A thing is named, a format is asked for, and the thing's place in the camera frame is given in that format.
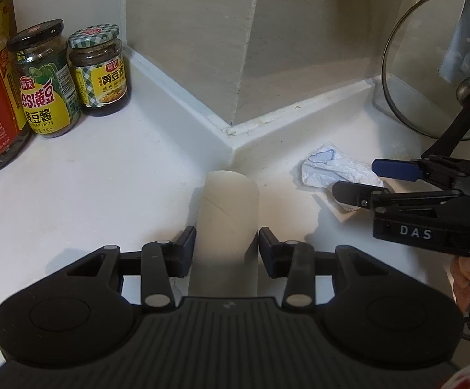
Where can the glass pot lid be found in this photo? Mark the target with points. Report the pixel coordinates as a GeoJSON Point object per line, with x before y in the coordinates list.
{"type": "Point", "coordinates": [412, 86]}

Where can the checkered lid sauce jar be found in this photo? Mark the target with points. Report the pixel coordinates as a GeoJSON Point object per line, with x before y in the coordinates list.
{"type": "Point", "coordinates": [96, 58]}

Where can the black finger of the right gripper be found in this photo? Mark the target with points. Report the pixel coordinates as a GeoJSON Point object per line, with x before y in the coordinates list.
{"type": "Point", "coordinates": [398, 170]}
{"type": "Point", "coordinates": [352, 194]}

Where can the black lid sauce jar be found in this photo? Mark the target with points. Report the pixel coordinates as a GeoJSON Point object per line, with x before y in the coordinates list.
{"type": "Point", "coordinates": [48, 93]}

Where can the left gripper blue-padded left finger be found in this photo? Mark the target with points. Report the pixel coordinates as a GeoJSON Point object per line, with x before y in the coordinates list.
{"type": "Point", "coordinates": [161, 260]}

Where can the cardboard paper roll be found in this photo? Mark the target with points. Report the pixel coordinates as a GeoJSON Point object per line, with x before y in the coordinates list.
{"type": "Point", "coordinates": [225, 260]}

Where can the white tissue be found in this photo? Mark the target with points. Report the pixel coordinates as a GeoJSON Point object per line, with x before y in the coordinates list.
{"type": "Point", "coordinates": [327, 165]}

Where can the person right hand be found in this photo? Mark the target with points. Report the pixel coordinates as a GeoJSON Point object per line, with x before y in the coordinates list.
{"type": "Point", "coordinates": [460, 272]}

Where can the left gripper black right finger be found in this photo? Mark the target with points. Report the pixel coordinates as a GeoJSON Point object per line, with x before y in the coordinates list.
{"type": "Point", "coordinates": [292, 260]}

